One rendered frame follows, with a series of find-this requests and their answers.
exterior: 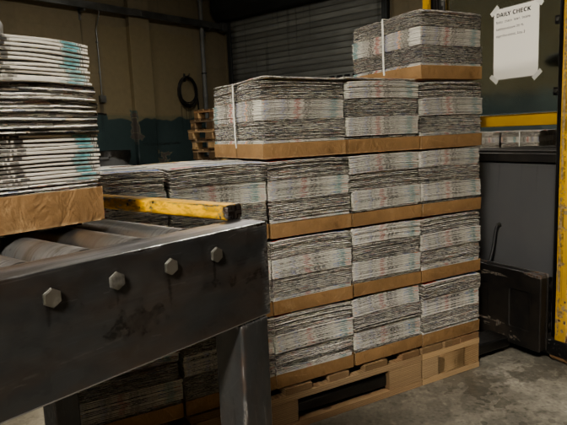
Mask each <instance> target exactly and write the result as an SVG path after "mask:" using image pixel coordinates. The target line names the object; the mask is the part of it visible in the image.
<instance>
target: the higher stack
mask: <svg viewBox="0 0 567 425"><path fill-rule="evenodd" d="M481 18H482V16H481V15H480V14H475V13H463V12H455V11H445V10H435V9H418V10H413V11H411V12H407V13H403V14H400V15H398V16H395V17H392V18H390V19H382V20H381V22H377V23H373V24H368V25H366V26H363V27H360V28H358V29H356V30H354V34H353V35H354V38H353V40H354V42H353V43H354V44H353V45H352V47H353V50H352V52H353V55H352V56H353V63H354V65H353V66H354V67H353V69H354V73H355V75H354V78H355V77H359V76H364V75H368V74H373V73H382V72H383V76H385V72H386V71H391V70H395V69H400V68H405V67H413V66H418V65H449V66H480V64H482V62H481V61H482V56H481V55H482V53H481V52H482V49H481V48H482V47H480V38H481V37H480V33H481V32H480V30H481V25H480V23H481ZM383 20H385V21H383ZM480 67H481V66H480ZM478 79H479V78H418V79H415V81H410V82H417V83H418V88H417V89H418V90H415V91H418V92H417V93H418V96H417V97H418V98H417V101H418V102H417V103H418V109H417V113H418V114H417V115H418V124H417V125H418V130H417V131H418V136H421V137H422V136H434V135H451V134H466V133H480V131H479V130H481V129H480V127H481V124H480V122H482V121H481V120H479V119H481V118H480V114H482V98H480V97H481V91H478V90H481V86H480V85H482V84H480V83H476V82H471V81H473V80H478ZM467 147H472V146H461V147H449V148H426V149H415V150H411V151H414V152H417V154H418V157H417V158H418V159H417V160H418V161H419V162H418V168H417V169H416V170H417V171H415V172H418V180H417V182H418V184H420V185H421V186H420V188H419V189H420V191H421V192H420V193H421V194H420V196H421V197H420V201H418V202H419V204H423V206H424V204H427V203H434V202H446V201H453V200H460V199H468V198H474V197H479V196H480V195H479V194H481V192H480V189H481V188H480V187H481V183H480V182H481V181H480V180H481V179H479V175H480V174H479V171H480V169H479V168H480V166H479V164H480V163H478V161H479V159H478V158H479V153H477V152H478V151H479V148H467ZM479 214H480V213H479V212H477V211H473V210H468V211H461V212H450V213H444V214H438V215H432V216H425V217H416V218H413V219H417V220H420V223H421V224H420V225H421V226H420V228H421V230H420V236H419V237H420V238H419V239H420V241H419V243H420V246H419V250H420V251H419V252H421V253H420V254H421V256H420V257H419V258H420V269H419V270H420V271H424V270H428V269H432V268H436V267H441V266H449V265H453V264H456V263H461V262H465V261H472V260H477V259H478V256H479V251H480V250H479V248H480V247H479V240H481V239H480V238H481V235H480V227H481V226H480V225H479V222H480V221H478V220H479V219H478V218H480V217H479ZM480 275H481V273H478V272H467V273H463V274H459V275H455V276H451V277H444V278H441V279H437V280H433V281H429V282H422V283H418V284H415V285H418V290H419V291H418V293H419V300H420V301H421V302H420V306H421V307H420V310H421V311H422V312H421V313H420V314H421V315H420V321H421V322H420V333H421V334H422V335H425V334H429V333H431V332H434V331H439V330H443V329H445V328H449V327H452V326H455V325H460V324H464V323H467V322H470V321H474V320H478V317H479V314H478V313H479V312H478V309H479V302H478V298H479V296H478V293H479V291H478V289H479V287H480V285H479V284H481V283H480V281H481V279H480V278H481V276H480ZM478 335H479V332H478V331H473V332H470V333H467V334H464V335H461V336H456V337H453V338H450V339H447V340H444V341H441V342H436V343H433V344H430V345H427V346H424V347H416V348H417V349H419V354H420V355H422V360H421V380H422V385H426V384H429V383H432V382H435V381H437V380H440V379H444V378H447V377H450V376H452V375H455V374H459V373H462V372H464V371H467V370H469V369H474V368H476V367H479V361H478V344H479V337H478Z"/></svg>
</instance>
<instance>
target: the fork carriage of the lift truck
mask: <svg viewBox="0 0 567 425"><path fill-rule="evenodd" d="M475 272H478V273H481V275H480V276H481V278H480V279H481V281H480V283H481V284H479V285H480V287H479V289H478V291H479V293H478V296H479V298H478V302H479V309H478V312H479V313H478V314H479V317H478V318H479V330H478V331H481V332H482V331H487V330H491V331H495V332H497V333H499V334H502V335H505V336H507V337H508V342H510V343H513V344H516V345H518V346H520V347H524V348H527V349H529V350H532V351H534V352H540V351H542V350H545V351H547V349H548V289H549V274H547V273H543V272H536V271H532V270H527V269H524V268H520V267H516V266H509V265H505V264H501V263H497V262H493V261H486V260H482V259H480V270H477V271H475Z"/></svg>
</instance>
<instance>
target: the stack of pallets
mask: <svg viewBox="0 0 567 425"><path fill-rule="evenodd" d="M213 110H214V109H205V110H194V120H190V123H191V130H187V131H188V137H189V138H188V139H189V140H191V142H192V151H193V159H195V160H224V158H220V157H215V152H214V144H215V143H216V142H217V141H216V140H215V138H216V137H215V134H214V133H215V132H214V130H215V129H214V125H215V124H214V120H213V118H214V117H213V116H214V114H215V113H214V112H215V111H213ZM208 112H209V118H205V113H208ZM202 122H207V127H205V128H202ZM200 132H205V137H200ZM195 139H197V140H195ZM203 143H208V147H205V148H203ZM206 152H209V156H208V157H204V153H206Z"/></svg>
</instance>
